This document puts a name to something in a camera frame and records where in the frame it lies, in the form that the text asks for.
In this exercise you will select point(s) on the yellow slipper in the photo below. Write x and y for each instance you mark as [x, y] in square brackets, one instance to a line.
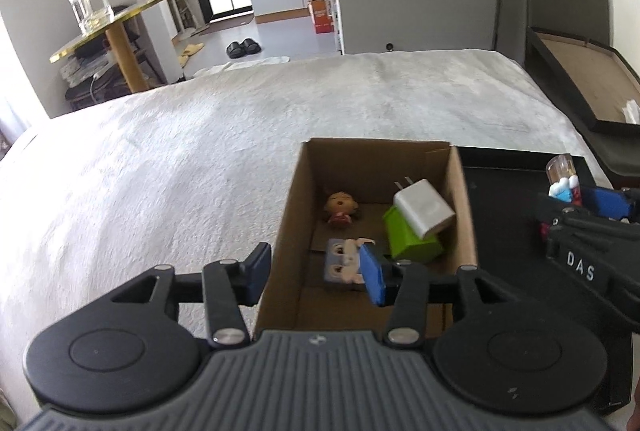
[196, 47]
[184, 60]

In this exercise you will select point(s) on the white blanket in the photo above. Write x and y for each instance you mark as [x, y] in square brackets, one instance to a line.
[200, 136]

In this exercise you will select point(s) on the small red doll figure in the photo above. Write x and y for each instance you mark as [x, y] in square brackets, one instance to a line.
[341, 206]

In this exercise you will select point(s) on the black plastic tray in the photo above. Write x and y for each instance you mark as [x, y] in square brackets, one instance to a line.
[500, 211]

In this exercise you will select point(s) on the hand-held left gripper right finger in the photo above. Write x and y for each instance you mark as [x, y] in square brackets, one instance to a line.
[372, 273]

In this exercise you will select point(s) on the round gold table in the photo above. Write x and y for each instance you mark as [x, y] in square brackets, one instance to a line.
[122, 56]

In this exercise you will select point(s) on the green toy box with stars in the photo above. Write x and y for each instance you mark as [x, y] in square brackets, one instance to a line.
[415, 247]

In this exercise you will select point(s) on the stack of magazines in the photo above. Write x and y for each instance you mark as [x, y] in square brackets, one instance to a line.
[85, 68]

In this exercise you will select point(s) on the brown cardboard box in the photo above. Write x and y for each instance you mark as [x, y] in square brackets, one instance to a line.
[285, 236]

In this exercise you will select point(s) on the orange cardboard box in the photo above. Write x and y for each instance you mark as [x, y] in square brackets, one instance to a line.
[321, 16]

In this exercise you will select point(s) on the white wall charger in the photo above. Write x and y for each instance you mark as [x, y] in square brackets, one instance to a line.
[425, 208]

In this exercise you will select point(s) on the black slipper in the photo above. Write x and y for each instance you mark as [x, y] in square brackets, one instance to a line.
[250, 45]
[234, 50]

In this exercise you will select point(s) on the black framed board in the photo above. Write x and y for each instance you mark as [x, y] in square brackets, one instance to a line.
[585, 76]

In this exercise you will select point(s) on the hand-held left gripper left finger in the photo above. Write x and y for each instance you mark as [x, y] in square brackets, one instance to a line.
[257, 273]

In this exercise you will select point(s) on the clear glass jar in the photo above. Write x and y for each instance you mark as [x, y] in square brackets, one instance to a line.
[90, 6]

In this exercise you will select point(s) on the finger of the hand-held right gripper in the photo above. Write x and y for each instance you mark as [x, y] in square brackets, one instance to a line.
[575, 213]
[602, 201]

